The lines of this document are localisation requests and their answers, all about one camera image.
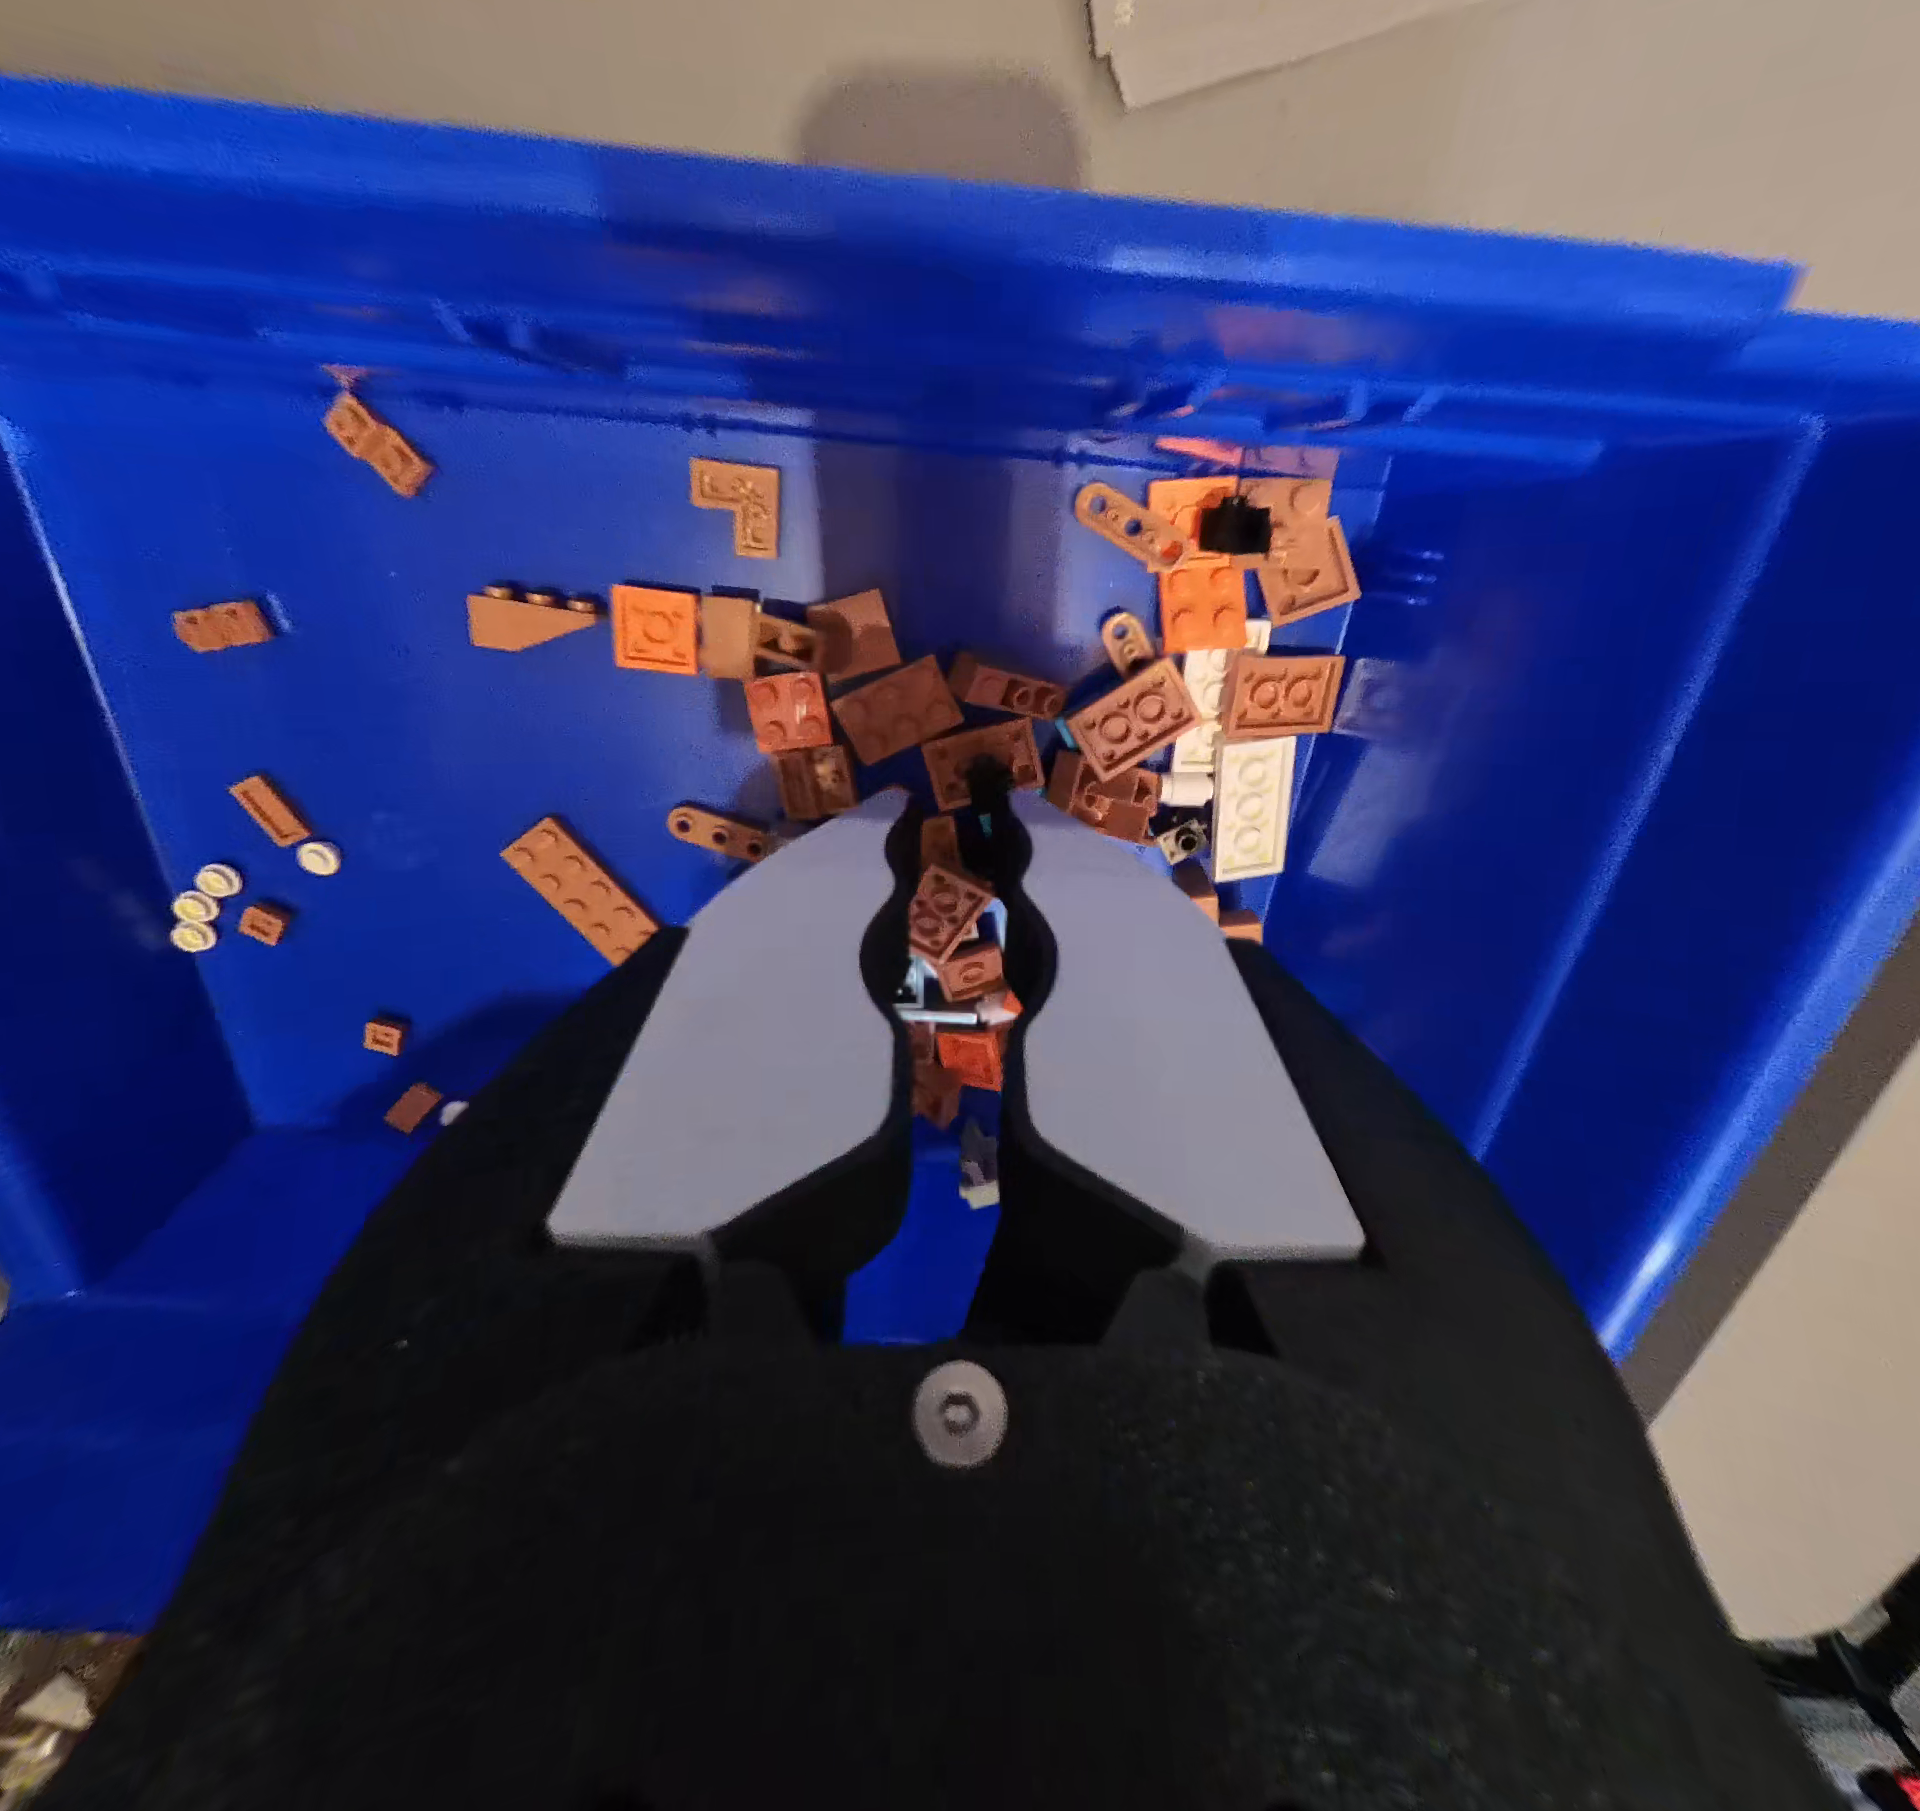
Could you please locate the blue plastic bin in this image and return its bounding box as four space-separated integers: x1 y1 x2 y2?
0 72 1920 1633

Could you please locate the white toy brick plate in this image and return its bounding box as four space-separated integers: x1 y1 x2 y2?
1208 734 1300 884

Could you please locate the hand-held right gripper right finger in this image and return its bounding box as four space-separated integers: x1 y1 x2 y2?
967 791 1368 1340

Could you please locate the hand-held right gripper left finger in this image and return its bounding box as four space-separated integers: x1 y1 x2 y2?
548 788 921 1335

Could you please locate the pile of brown toy bricks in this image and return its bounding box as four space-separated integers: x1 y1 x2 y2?
170 368 1368 1137

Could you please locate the grey desk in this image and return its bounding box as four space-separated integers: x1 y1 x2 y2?
0 0 1920 1643

